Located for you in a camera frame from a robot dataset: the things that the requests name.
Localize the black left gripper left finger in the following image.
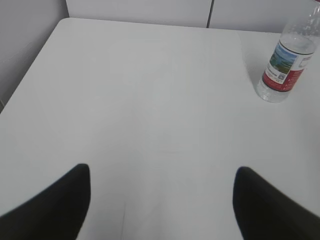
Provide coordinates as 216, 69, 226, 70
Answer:
0, 163, 90, 240

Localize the clear water bottle red label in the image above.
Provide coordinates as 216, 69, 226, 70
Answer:
255, 0, 320, 103

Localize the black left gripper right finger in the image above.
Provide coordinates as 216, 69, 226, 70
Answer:
232, 166, 320, 240

